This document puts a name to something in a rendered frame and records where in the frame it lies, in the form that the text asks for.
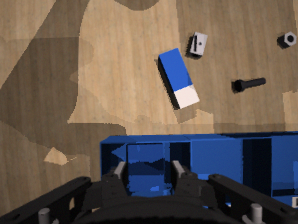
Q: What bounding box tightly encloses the black bolt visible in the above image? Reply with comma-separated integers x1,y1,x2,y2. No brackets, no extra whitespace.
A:
234,78,266,92

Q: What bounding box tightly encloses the grey hex nut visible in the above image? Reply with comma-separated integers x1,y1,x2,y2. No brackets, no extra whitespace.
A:
279,32,297,48

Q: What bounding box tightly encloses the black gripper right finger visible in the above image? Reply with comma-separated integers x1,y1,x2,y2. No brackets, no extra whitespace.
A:
170,161,298,224

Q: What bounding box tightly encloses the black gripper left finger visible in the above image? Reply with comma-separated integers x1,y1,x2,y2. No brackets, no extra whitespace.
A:
0,162,132,224

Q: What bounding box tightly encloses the blue three-compartment bin rack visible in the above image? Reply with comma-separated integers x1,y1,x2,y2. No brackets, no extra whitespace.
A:
100,131,298,209

